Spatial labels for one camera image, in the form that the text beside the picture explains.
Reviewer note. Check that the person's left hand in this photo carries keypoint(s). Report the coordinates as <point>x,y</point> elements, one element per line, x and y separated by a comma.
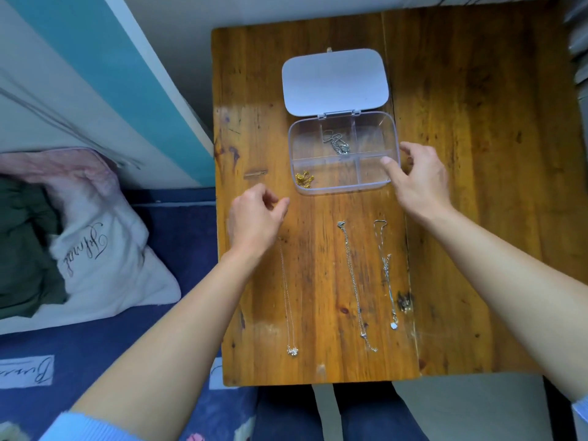
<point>250,222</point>

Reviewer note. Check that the person's right hand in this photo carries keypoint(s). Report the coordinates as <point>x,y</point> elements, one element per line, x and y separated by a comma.
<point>425,183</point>

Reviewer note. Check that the person's left thumb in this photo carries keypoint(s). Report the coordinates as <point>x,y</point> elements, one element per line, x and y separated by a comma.
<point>280,210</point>

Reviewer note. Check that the person's right thumb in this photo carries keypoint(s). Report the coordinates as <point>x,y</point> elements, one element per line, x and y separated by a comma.
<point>393,172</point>

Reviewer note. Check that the clear compartment box white lid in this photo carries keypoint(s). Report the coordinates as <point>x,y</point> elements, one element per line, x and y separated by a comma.
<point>337,80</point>

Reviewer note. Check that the person's right forearm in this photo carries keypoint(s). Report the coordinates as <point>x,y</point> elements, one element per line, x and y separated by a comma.
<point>505,289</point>

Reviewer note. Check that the person's left forearm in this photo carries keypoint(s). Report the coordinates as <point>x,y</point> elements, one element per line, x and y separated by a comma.
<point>183,335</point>

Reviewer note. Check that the gold jewellery pieces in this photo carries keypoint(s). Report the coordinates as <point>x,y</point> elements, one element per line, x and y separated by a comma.
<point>304,179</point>

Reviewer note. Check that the white pillow with script print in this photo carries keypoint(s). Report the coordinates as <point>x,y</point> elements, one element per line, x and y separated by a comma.
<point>115,270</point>

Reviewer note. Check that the person's left leg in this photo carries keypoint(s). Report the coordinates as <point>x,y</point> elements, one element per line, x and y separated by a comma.
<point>285,415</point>

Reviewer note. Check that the person's leg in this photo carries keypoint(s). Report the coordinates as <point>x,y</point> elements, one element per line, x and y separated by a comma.
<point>376,415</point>
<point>285,415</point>

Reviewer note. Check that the pink cloth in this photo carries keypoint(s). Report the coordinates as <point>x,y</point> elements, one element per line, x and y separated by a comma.
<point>69,167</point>

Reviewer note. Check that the person's right leg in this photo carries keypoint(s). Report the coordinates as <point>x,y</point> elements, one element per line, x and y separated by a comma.
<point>376,415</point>

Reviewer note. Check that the dark green cloth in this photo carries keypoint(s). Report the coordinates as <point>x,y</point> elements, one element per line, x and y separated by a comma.
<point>23,243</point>

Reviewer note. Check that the light blue left sleeve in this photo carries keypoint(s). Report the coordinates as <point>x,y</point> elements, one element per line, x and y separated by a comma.
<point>87,429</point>

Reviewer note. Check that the light blue sleeve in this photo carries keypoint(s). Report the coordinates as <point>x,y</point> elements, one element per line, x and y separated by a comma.
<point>581,411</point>
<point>87,429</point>

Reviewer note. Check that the light blue right sleeve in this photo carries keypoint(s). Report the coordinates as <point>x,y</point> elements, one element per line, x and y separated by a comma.
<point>581,411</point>

